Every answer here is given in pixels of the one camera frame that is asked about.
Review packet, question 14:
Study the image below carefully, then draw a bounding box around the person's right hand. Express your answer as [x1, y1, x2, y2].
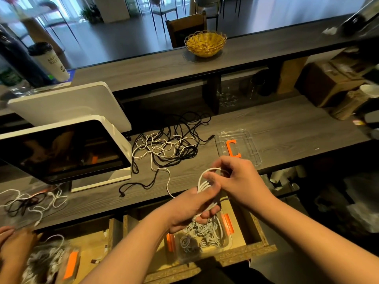
[204, 155, 277, 214]

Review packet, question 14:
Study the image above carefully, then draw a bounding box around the person's left hand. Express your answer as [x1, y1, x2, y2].
[160, 174, 223, 234]

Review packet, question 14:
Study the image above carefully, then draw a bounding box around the clear container drawer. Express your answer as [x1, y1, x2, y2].
[165, 204, 235, 264]
[24, 239, 81, 284]

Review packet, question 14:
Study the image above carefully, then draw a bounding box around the person's right forearm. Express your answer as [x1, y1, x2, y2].
[255, 195, 379, 284]

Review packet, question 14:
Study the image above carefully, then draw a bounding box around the person's left forearm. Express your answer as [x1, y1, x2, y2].
[80, 213, 178, 284]

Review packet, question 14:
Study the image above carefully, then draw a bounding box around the brown cardboard box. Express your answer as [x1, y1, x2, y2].
[305, 59, 366, 108]

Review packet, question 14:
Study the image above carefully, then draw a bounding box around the pile of white containers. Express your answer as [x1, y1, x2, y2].
[269, 165, 306, 196]

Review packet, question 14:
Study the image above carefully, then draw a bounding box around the wooden drawer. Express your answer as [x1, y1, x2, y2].
[123, 195, 278, 284]
[36, 217, 123, 284]

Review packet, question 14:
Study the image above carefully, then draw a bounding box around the flat cardboard sheet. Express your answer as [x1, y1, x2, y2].
[277, 56, 309, 95]

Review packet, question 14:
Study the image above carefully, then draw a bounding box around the white touchscreen monitor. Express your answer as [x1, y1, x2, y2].
[0, 115, 133, 193]

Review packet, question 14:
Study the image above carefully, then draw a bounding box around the yellow woven basket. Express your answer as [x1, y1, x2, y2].
[184, 30, 227, 58]

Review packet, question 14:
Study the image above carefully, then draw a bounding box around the grey wooden bar counter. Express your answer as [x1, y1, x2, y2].
[0, 15, 379, 110]

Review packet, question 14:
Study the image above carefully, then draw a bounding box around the white customer display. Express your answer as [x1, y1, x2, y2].
[7, 81, 132, 134]

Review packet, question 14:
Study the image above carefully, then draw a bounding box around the brown wooden chair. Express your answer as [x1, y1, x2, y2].
[166, 11, 208, 49]

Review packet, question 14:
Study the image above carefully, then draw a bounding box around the black metal chair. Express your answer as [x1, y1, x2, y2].
[195, 0, 221, 31]
[38, 0, 81, 45]
[148, 0, 179, 36]

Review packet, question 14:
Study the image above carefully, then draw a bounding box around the black device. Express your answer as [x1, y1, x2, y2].
[340, 0, 379, 38]

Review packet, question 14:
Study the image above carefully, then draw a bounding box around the white paper coffee cup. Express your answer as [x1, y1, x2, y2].
[28, 42, 71, 83]

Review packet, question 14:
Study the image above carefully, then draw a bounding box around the green potted plant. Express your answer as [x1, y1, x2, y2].
[80, 4, 103, 24]

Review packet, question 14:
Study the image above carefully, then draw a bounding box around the clear plastic water bottle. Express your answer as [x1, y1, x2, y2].
[0, 56, 32, 96]

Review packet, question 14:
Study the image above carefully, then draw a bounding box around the black thermos bottle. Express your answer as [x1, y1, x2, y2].
[0, 26, 55, 90]

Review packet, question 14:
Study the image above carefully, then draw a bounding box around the round wooden table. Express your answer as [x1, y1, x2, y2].
[0, 6, 55, 54]

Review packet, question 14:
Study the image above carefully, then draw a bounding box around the clear lid orange handle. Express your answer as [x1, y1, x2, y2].
[0, 186, 69, 230]
[215, 129, 263, 170]

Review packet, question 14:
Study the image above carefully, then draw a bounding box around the black cable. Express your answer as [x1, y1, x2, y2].
[118, 168, 156, 198]

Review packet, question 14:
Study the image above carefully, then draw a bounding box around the bundle of black cables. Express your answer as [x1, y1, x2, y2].
[166, 112, 216, 161]

